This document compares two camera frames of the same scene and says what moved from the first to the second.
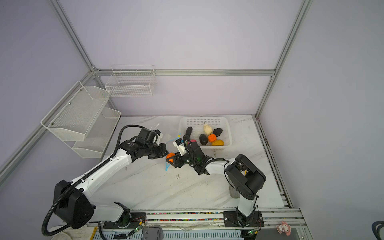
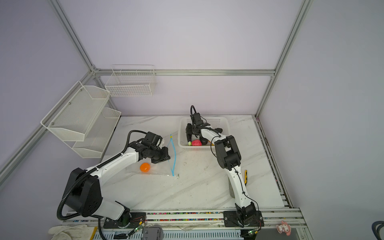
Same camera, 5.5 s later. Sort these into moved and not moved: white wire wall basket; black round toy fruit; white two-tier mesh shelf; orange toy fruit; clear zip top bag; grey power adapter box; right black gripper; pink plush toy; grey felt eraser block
Moved: clear zip top bag; orange toy fruit; right black gripper
Not moved: grey felt eraser block; pink plush toy; white two-tier mesh shelf; grey power adapter box; black round toy fruit; white wire wall basket
